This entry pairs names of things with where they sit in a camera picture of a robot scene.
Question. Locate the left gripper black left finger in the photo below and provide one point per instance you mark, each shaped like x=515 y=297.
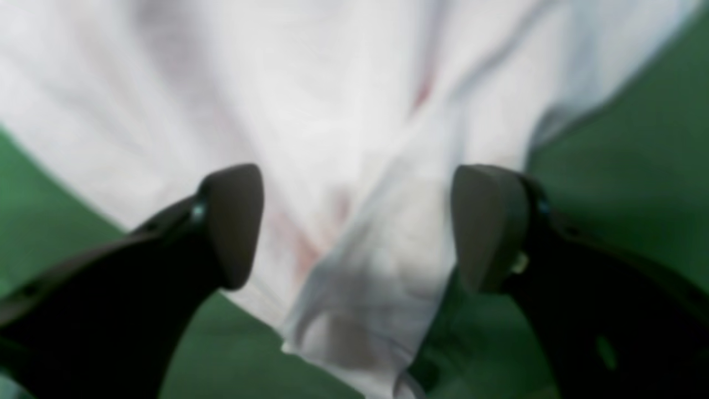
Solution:
x=106 y=323

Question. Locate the green table cloth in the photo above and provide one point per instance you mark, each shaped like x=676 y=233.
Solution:
x=634 y=171

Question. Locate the pink printed t-shirt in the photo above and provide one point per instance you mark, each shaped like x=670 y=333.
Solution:
x=357 y=113

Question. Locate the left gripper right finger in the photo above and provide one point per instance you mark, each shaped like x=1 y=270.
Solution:
x=611 y=324

